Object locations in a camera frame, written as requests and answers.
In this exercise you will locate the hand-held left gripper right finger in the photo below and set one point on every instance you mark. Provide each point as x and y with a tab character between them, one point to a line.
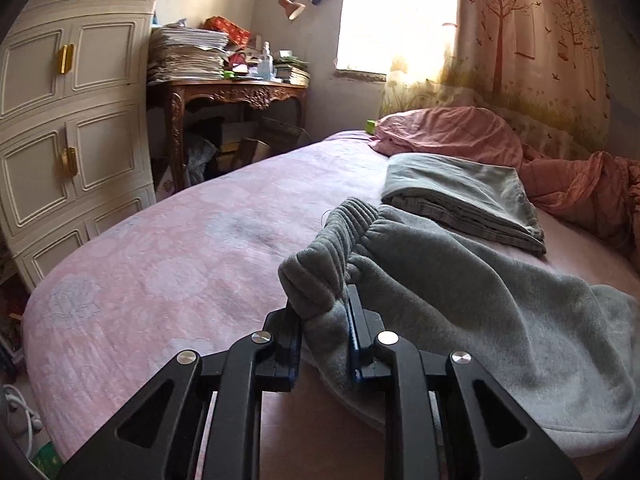
362	355

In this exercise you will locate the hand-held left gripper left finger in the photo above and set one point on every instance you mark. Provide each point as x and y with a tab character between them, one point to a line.
287	355

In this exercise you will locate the grey sweatpants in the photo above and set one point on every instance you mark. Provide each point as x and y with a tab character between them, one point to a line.
475	320

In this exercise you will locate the bed with pink floral sheet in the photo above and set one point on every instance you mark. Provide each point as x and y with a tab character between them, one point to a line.
175	270

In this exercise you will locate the cardboard box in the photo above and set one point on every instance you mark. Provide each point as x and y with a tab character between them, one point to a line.
255	152

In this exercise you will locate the small green box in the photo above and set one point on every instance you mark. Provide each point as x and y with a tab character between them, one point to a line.
371	126

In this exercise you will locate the pink quilt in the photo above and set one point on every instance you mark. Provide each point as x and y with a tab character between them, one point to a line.
450	130

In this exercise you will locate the carved wooden table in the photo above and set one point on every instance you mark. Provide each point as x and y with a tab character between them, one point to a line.
240	92

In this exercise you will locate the stack of books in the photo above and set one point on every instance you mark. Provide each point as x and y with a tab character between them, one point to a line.
292	72

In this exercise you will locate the cream cabinet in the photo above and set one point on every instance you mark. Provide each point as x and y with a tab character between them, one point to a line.
75	160

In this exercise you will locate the clear plastic bottle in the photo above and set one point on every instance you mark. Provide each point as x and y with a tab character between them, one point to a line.
266	65

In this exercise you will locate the stack of papers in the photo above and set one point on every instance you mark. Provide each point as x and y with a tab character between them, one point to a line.
185	55

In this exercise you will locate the red box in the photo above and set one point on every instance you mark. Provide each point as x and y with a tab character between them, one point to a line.
225	27

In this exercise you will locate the tree print curtain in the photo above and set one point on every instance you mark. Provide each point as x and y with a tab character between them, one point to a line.
525	60

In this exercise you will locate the bright window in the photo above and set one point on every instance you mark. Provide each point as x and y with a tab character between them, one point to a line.
395	15

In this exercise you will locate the pink wall lamp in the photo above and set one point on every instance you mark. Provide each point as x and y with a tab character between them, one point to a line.
292	7

